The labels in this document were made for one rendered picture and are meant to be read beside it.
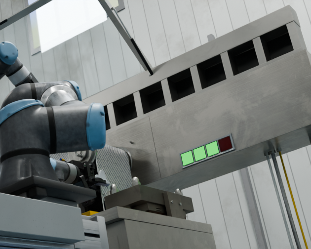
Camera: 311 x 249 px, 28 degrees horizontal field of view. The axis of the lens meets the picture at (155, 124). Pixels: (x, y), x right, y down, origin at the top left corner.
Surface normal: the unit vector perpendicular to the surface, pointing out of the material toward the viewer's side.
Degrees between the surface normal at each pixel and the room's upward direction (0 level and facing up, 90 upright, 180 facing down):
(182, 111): 90
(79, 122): 103
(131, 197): 90
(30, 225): 90
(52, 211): 90
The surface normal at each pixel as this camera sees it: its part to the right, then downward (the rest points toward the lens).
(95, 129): 0.32, 0.07
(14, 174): -0.32, -0.57
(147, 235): 0.83, -0.34
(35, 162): 0.38, -0.66
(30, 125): 0.27, -0.33
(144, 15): -0.51, -0.23
